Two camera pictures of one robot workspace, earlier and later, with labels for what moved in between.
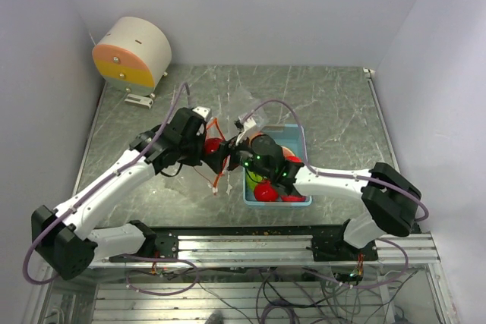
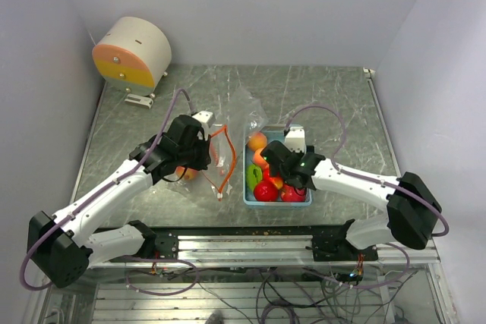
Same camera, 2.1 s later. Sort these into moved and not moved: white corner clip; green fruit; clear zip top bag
Moved: clear zip top bag
Not moved: white corner clip; green fruit
